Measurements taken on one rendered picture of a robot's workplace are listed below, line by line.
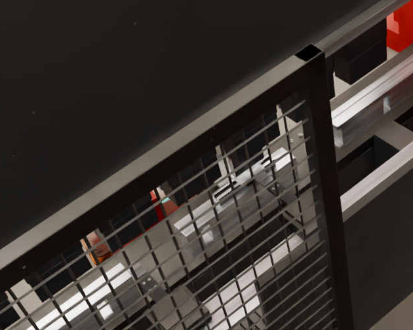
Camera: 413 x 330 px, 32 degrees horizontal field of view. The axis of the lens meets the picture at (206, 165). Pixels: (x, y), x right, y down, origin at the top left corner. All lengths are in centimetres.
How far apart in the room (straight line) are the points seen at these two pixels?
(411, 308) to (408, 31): 103
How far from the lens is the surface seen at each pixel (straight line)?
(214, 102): 142
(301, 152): 216
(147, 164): 61
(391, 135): 218
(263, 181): 193
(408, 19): 254
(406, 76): 224
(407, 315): 283
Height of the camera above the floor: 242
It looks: 45 degrees down
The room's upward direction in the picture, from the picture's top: 16 degrees counter-clockwise
